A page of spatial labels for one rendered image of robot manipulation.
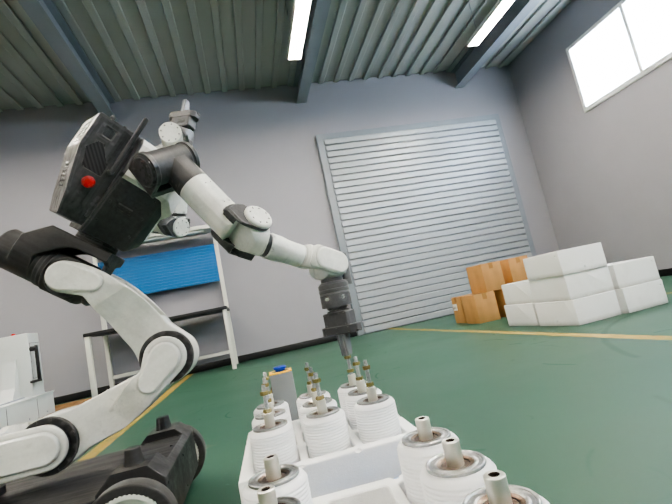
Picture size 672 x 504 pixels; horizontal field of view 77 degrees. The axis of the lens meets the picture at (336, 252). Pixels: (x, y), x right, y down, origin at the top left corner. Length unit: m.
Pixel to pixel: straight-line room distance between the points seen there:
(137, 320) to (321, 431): 0.62
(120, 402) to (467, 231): 6.19
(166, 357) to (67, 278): 0.34
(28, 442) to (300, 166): 5.67
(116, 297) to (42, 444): 0.39
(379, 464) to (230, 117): 6.22
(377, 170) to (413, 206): 0.79
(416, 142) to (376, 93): 1.05
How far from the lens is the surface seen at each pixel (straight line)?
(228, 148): 6.63
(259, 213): 1.12
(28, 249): 1.41
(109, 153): 1.32
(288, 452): 0.98
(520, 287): 3.85
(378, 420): 0.99
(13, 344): 4.60
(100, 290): 1.31
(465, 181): 7.21
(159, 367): 1.25
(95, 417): 1.36
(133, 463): 1.20
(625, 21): 6.94
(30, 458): 1.37
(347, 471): 0.97
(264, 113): 6.87
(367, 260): 6.28
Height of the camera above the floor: 0.48
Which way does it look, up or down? 7 degrees up
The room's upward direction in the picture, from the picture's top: 12 degrees counter-clockwise
